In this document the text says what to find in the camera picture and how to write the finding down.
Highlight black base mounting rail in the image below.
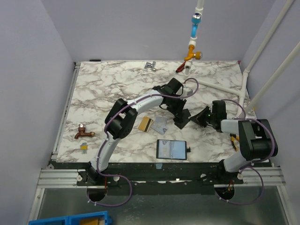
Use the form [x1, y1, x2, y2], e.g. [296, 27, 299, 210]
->
[77, 163, 243, 195]

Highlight white PVC pipe frame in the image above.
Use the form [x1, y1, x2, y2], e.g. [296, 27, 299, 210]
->
[184, 0, 300, 118]

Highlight gold credit card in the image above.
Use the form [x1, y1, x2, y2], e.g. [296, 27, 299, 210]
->
[138, 116, 154, 133]

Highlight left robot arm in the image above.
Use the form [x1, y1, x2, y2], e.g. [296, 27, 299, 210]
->
[88, 78, 190, 185]

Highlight orange pipe valve fitting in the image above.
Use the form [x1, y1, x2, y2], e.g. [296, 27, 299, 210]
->
[184, 45, 203, 61]

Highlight yellow hex key set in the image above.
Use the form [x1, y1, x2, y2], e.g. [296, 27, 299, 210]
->
[80, 142, 88, 154]

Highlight yellow handled pliers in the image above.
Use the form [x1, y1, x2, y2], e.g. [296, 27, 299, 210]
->
[230, 134, 240, 151]

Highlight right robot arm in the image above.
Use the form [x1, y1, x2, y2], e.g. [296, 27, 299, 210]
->
[190, 99, 278, 184]

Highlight red handled tool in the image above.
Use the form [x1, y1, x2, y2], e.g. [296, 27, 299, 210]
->
[175, 62, 186, 73]

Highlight brown brass pipe fitting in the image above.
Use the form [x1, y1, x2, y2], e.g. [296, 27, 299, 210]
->
[74, 123, 95, 139]

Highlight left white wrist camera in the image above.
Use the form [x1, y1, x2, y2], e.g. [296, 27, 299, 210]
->
[178, 87, 194, 97]

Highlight silver grey credit card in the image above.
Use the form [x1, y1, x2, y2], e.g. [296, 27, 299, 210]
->
[151, 116, 167, 135]

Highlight blue plastic bin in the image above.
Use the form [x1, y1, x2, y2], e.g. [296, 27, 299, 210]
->
[29, 211, 113, 225]

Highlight small black card stack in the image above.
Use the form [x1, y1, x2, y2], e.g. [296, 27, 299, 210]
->
[173, 109, 191, 129]

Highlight black leather card holder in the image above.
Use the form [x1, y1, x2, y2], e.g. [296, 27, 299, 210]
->
[156, 139, 191, 160]

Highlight silver metal clamp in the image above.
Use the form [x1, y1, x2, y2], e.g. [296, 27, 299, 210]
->
[144, 61, 157, 72]

